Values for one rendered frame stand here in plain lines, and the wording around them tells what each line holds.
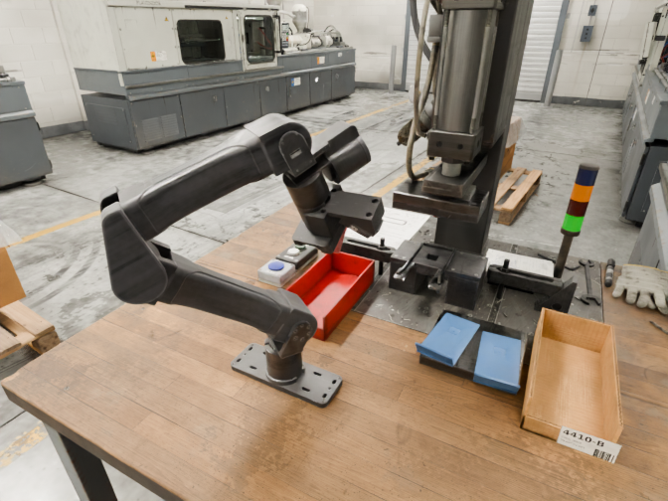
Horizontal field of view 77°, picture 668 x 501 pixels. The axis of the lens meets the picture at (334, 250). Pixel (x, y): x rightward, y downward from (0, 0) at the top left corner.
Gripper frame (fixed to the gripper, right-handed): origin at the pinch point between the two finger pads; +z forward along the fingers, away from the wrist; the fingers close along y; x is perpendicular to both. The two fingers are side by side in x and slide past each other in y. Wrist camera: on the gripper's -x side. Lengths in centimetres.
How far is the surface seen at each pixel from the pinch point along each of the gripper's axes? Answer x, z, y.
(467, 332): -23.3, 21.1, 0.0
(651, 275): -58, 43, 35
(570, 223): -38, 23, 32
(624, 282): -52, 40, 31
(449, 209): -15.0, 9.0, 19.8
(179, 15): 409, 147, 358
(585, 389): -44.1, 21.3, -4.3
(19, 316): 193, 90, -27
